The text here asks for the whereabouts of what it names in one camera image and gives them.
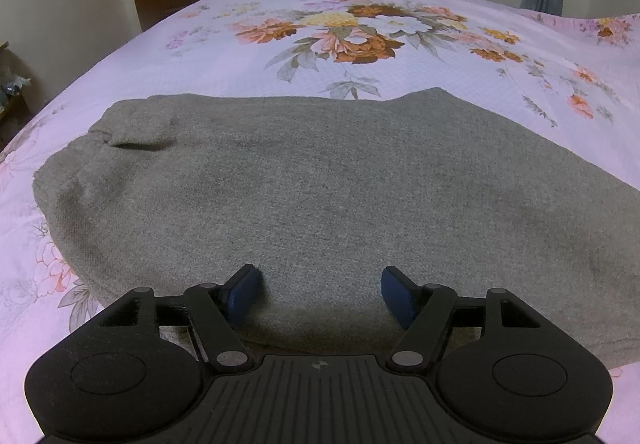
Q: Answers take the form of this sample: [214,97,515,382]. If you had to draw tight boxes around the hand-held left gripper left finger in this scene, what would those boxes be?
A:
[96,264,264,372]

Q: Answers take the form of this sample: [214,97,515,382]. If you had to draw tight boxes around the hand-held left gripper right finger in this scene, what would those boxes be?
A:
[380,265,547,371]

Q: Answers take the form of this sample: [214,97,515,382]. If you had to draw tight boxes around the grey pants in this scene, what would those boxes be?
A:
[31,86,640,365]

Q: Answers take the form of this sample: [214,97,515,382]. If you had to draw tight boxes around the cluttered bedside stand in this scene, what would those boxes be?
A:
[0,40,35,151]

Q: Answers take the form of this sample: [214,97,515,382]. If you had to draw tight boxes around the floral pink bed sheet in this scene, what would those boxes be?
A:
[0,0,640,444]

